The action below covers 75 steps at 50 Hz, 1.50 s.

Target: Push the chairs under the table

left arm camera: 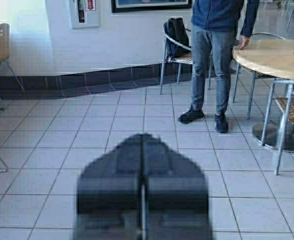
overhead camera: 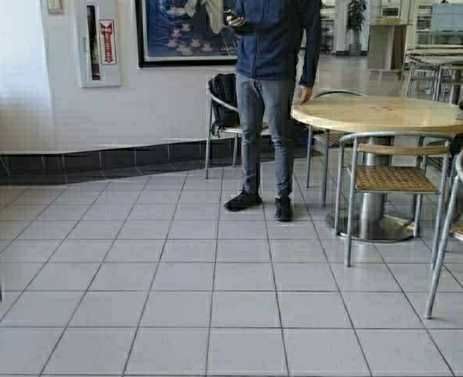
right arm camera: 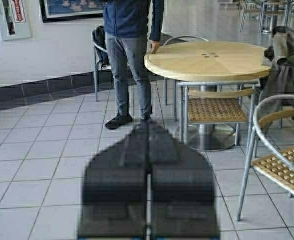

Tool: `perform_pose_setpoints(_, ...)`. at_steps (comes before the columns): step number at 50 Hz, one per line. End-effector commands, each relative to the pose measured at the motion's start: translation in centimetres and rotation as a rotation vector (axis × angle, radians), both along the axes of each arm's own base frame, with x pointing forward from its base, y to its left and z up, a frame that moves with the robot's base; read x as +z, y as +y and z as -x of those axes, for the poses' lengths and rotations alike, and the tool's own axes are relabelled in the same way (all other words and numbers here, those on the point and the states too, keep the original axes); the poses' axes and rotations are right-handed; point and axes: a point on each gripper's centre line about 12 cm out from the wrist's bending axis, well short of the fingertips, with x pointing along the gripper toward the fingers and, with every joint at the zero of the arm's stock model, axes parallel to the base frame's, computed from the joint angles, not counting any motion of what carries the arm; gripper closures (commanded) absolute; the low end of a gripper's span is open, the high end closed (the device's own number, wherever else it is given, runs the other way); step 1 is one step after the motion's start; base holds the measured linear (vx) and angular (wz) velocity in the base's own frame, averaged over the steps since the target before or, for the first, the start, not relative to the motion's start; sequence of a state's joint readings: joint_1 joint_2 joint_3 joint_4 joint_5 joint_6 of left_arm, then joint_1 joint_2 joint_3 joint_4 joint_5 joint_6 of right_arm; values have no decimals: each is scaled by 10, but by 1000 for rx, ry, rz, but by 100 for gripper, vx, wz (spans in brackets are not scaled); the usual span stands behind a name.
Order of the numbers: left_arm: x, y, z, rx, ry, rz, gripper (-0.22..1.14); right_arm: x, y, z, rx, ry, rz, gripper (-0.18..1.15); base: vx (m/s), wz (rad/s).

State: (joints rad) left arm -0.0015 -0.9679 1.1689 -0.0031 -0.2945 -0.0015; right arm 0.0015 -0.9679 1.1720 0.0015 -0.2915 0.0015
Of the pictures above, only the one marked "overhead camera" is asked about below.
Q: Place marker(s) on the metal wicker chair front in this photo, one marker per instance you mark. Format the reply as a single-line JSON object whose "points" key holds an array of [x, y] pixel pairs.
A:
{"points": [[384, 179]]}

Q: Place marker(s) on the black backpack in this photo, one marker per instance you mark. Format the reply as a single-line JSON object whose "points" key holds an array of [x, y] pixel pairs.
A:
{"points": [[222, 88]]}

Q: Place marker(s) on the background cafe tables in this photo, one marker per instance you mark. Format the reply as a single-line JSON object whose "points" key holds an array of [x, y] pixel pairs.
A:
{"points": [[442, 68]]}

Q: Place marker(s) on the framed blue poster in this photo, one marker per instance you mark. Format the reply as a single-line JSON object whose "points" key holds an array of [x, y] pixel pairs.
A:
{"points": [[179, 33]]}

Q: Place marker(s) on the red fire extinguisher sign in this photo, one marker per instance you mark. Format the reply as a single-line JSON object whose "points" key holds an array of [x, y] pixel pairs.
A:
{"points": [[106, 30]]}

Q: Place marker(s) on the white fire extinguisher cabinet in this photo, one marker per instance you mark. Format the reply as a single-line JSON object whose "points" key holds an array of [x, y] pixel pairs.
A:
{"points": [[92, 73]]}

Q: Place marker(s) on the metal chair right edge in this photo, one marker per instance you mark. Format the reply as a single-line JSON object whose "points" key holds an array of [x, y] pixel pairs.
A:
{"points": [[447, 231]]}

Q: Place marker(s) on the person in blue jacket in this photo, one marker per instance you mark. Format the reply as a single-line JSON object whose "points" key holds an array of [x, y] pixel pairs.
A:
{"points": [[278, 53]]}

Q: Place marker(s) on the round wooden cafe table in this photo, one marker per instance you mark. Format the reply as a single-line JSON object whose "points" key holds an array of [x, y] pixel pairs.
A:
{"points": [[389, 218]]}

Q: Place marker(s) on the black smartphone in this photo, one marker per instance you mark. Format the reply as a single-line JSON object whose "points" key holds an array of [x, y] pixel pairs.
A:
{"points": [[230, 13]]}

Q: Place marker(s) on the metal chair with backpack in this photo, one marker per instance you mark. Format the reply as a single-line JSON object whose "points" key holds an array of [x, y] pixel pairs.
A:
{"points": [[237, 132]]}

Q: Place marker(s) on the potted indoor plant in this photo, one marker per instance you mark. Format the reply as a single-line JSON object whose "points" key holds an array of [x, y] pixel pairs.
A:
{"points": [[355, 21]]}

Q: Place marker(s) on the metal chair behind table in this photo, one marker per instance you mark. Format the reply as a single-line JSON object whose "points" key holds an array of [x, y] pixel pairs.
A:
{"points": [[328, 140]]}

